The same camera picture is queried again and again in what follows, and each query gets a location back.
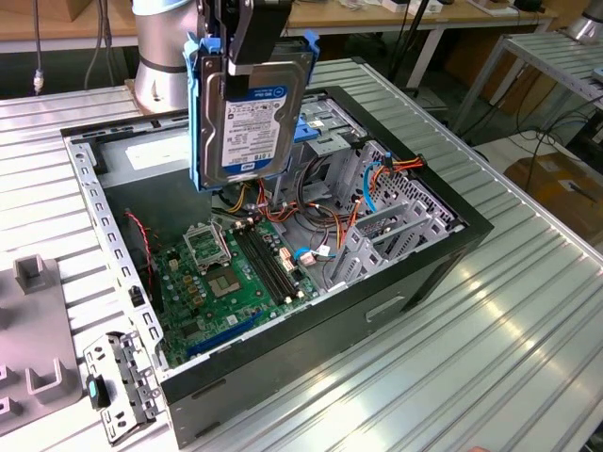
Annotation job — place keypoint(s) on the black clip with blue tab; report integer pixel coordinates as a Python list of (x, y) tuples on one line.
[(101, 393)]

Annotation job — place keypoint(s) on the blue expansion slot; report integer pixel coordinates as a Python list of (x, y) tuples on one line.
[(226, 334)]

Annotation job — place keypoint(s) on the hard disk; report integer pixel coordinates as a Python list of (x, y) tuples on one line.
[(254, 132)]

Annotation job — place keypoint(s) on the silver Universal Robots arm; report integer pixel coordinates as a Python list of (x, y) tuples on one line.
[(160, 56)]

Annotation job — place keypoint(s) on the CPU socket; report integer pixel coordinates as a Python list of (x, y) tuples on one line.
[(222, 282)]

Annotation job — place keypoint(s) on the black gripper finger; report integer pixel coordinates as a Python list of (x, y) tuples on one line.
[(214, 28), (261, 33)]

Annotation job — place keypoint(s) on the green motherboard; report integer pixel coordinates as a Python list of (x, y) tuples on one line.
[(249, 311)]

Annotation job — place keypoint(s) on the grey metal drive cage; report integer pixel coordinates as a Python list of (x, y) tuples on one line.
[(330, 141)]

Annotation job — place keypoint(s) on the black tripod stand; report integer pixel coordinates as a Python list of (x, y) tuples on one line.
[(413, 29)]

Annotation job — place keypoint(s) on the grey parts rack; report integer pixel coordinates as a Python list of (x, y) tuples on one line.
[(37, 329)]

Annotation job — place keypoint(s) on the wooden desk with white frame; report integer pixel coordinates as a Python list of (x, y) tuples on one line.
[(499, 18)]

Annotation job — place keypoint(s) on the grey metal slot retainer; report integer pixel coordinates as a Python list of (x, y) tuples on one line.
[(136, 376)]

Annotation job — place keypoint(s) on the black RAM slot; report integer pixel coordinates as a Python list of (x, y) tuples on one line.
[(275, 263), (262, 263), (269, 263), (256, 263)]

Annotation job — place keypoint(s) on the metal slat side table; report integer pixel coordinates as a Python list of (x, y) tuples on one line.
[(542, 54)]

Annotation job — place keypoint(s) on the black open PC case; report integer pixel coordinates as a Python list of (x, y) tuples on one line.
[(282, 348)]

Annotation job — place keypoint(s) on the cardboard box with label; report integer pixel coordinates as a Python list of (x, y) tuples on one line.
[(551, 188)]

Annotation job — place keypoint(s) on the blue plastic drive latch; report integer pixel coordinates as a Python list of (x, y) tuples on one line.
[(308, 132)]

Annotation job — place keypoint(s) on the grey metal disk bay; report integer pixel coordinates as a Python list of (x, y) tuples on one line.
[(360, 245)]

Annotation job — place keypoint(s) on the tan motherboard connector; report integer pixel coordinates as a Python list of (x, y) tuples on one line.
[(288, 261)]

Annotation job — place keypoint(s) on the large tan carton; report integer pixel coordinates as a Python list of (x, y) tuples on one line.
[(532, 94)]

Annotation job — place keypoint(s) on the grey power supply unit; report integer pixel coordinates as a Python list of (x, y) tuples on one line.
[(141, 202)]

